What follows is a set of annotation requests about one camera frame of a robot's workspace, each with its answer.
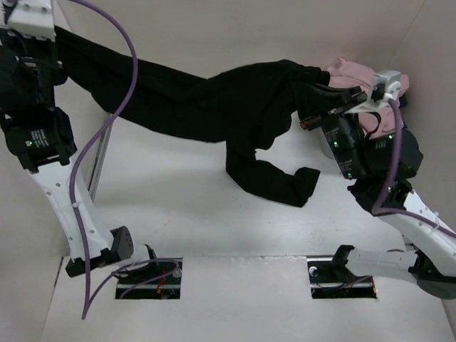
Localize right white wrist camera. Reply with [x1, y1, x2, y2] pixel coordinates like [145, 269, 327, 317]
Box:
[343, 70, 403, 115]

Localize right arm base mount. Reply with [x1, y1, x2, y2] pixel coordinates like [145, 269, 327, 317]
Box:
[306, 245, 377, 299]

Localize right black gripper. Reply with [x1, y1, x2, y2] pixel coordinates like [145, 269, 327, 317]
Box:
[292, 73, 371, 178]

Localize white laundry basket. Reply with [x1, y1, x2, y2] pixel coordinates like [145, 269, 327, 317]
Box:
[320, 135, 335, 160]

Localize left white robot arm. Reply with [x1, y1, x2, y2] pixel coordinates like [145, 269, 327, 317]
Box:
[1, 28, 160, 284]

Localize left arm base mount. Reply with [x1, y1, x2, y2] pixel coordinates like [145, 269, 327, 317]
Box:
[115, 246, 183, 300]

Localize pink garment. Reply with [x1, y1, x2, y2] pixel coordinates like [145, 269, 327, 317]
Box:
[326, 58, 395, 139]

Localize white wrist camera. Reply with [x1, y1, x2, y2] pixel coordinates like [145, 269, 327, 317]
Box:
[343, 70, 403, 115]
[4, 0, 56, 42]

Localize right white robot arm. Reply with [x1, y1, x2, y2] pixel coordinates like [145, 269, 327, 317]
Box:
[299, 85, 455, 300]

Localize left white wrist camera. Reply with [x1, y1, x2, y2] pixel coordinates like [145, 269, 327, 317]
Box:
[4, 0, 56, 42]

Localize black trousers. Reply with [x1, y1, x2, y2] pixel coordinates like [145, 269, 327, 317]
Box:
[56, 28, 330, 207]

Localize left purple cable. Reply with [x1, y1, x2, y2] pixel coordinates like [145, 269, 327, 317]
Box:
[67, 0, 179, 321]

